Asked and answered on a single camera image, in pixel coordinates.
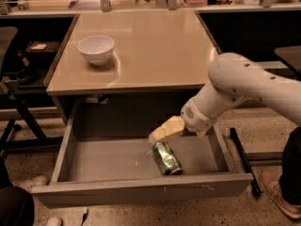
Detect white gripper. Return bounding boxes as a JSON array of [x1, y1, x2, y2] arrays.
[[149, 98, 216, 143]]

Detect tan work boot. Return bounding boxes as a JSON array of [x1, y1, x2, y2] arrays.
[[260, 170, 301, 219]]

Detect green soda can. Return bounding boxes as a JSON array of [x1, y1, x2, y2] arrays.
[[152, 142, 182, 176]]

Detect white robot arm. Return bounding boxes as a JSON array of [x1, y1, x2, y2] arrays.
[[149, 53, 301, 144]]

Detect open grey top drawer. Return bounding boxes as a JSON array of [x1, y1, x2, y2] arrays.
[[33, 97, 252, 207]]

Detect dark trouser leg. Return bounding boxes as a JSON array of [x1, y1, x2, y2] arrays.
[[0, 158, 35, 226], [279, 127, 301, 205]]

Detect dark trouser leg left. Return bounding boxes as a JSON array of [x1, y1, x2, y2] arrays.
[[0, 158, 35, 226]]

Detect dark box with label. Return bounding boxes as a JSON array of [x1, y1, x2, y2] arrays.
[[25, 40, 60, 57]]

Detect white sneaker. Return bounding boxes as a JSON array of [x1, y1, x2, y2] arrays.
[[16, 175, 49, 194]]

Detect black metal bar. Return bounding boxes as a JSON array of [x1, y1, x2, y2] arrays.
[[230, 128, 261, 198]]

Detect dark trouser leg right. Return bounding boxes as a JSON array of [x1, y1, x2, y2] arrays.
[[279, 127, 301, 205]]

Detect white ceramic bowl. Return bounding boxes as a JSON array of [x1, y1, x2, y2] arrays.
[[77, 35, 115, 66]]

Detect grey drawer cabinet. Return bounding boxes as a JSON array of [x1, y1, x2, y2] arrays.
[[47, 9, 221, 121]]

